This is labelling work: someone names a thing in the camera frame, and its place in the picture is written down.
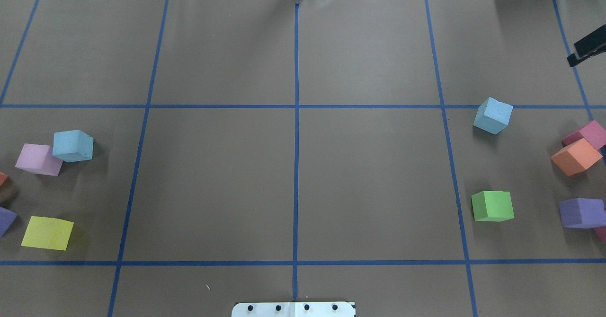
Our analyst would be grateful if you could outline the light blue foam block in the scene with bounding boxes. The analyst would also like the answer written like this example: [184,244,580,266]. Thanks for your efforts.
[473,97,513,134]
[52,130,94,163]

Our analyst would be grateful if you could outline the magenta foam block upper right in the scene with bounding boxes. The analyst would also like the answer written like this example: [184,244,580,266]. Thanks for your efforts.
[562,120,606,150]

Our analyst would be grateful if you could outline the magenta foam block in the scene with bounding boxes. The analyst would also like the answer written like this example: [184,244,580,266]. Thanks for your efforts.
[562,120,606,150]
[593,226,606,244]

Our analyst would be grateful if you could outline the orange foam block right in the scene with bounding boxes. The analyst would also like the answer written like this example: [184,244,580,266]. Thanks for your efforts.
[551,138,602,176]

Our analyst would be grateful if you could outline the orange foam block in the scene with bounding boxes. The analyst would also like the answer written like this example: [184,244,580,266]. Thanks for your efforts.
[551,138,602,176]
[0,172,9,187]

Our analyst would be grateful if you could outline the purple foam block right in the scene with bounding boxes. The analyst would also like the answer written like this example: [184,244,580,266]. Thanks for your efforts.
[559,198,606,229]

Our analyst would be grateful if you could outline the purple foam block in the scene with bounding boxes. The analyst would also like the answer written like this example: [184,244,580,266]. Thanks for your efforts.
[559,198,606,229]
[0,207,18,237]

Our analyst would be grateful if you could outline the magenta foam block lower right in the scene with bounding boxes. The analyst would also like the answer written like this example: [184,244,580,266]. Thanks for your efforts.
[593,226,606,244]

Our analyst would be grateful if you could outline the green foam block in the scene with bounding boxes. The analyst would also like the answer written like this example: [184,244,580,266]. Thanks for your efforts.
[471,191,515,222]

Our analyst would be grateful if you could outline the light pink foam block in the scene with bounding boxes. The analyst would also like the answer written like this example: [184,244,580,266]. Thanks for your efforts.
[15,144,63,176]

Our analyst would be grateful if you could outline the yellow foam block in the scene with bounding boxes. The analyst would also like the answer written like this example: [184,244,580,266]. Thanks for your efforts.
[21,216,74,251]

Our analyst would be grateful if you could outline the orange foam block left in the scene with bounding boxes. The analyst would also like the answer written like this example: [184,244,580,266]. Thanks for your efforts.
[0,172,9,187]

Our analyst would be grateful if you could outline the purple foam block left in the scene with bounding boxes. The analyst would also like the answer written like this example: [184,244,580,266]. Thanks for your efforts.
[0,207,18,237]

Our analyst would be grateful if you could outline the white pedestal base plate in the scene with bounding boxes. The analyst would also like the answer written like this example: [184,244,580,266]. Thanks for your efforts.
[231,301,356,317]

